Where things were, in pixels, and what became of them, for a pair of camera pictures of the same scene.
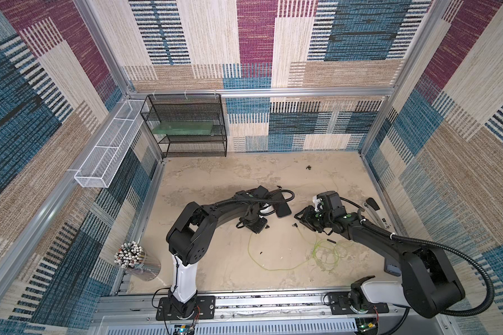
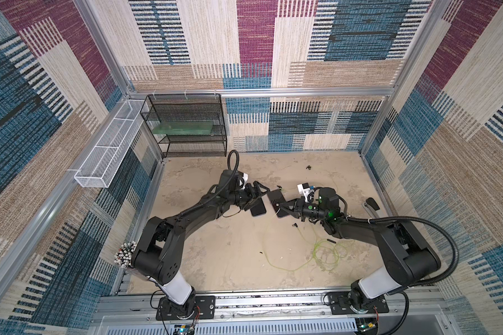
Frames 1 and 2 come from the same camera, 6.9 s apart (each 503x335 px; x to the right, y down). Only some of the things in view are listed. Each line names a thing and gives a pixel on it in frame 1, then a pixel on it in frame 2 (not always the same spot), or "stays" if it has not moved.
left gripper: (257, 231) → (253, 199)
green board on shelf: (181, 128) stays
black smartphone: (279, 204) stays
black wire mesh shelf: (188, 125) stays
